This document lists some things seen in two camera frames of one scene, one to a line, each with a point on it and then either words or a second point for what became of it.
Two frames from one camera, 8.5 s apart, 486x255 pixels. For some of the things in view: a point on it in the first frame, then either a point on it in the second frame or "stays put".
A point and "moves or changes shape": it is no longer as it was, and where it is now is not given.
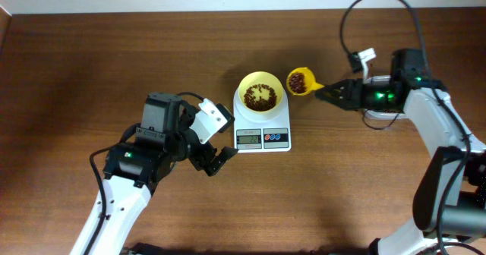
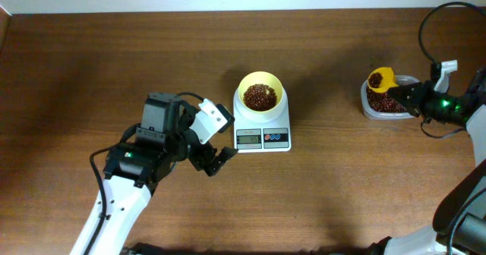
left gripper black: x=200 y=158 stays put
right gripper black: x=348 y=86 → x=414 y=103
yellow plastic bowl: x=260 y=91 stays put
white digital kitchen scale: x=269 y=131 stays put
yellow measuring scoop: x=310 y=82 moves or changes shape
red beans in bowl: x=260 y=97 stays put
